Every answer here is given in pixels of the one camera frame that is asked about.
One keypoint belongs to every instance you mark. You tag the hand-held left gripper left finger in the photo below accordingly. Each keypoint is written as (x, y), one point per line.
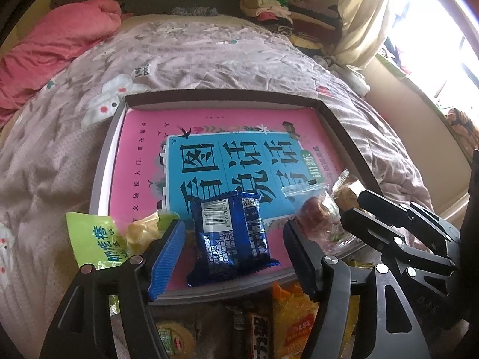
(166, 258)

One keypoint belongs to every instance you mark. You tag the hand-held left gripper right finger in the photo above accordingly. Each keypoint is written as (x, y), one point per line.
(299, 254)

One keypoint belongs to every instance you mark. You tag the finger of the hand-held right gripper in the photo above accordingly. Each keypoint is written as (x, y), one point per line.
(378, 204)
(366, 232)

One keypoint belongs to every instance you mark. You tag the clear packet brown snack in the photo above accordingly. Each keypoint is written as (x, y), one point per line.
(346, 194)

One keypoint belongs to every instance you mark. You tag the clear packet red candy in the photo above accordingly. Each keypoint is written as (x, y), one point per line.
(314, 209)

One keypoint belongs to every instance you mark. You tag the orange snack packet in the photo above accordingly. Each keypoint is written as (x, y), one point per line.
(295, 321)

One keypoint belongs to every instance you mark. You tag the blue snack packet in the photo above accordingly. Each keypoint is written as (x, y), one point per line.
(232, 239)

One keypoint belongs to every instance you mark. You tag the dark cardboard box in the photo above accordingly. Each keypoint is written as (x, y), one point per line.
(348, 134)

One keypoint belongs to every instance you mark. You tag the light green snack packet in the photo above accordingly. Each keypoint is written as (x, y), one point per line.
(89, 239)

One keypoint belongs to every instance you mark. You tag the black chocolate bar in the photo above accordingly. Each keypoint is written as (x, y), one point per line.
(258, 336)

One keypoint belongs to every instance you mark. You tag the clear pastry packet green label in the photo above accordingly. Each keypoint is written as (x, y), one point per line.
(176, 338)

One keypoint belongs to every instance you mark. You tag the pink book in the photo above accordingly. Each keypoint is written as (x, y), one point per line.
(142, 157)

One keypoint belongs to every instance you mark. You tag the orange floral cloth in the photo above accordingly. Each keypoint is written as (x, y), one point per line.
(464, 127)

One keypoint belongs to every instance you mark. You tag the green windowsill cover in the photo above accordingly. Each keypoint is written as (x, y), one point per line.
(423, 93)

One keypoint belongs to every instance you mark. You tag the pale cloth bundle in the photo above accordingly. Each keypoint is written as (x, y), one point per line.
(355, 78)

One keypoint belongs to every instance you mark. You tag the clothes on windowsill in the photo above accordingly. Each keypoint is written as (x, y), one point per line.
(396, 56)

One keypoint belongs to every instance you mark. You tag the window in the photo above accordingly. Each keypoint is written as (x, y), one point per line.
(430, 45)

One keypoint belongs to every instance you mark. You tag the cream curtain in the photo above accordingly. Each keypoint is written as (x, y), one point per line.
(359, 18)

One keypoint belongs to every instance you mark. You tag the pile of folded clothes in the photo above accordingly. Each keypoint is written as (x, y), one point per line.
(299, 15)

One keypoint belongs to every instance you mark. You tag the grey floral printed blanket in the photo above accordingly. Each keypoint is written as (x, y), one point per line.
(224, 56)

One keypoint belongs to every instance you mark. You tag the beige bed sheet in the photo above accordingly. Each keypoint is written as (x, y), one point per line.
(149, 20)

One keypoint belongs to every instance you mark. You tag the pink quilt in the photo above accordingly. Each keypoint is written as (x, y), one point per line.
(56, 45)

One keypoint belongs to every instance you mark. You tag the dark patterned pillow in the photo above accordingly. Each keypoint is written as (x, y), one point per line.
(194, 11)

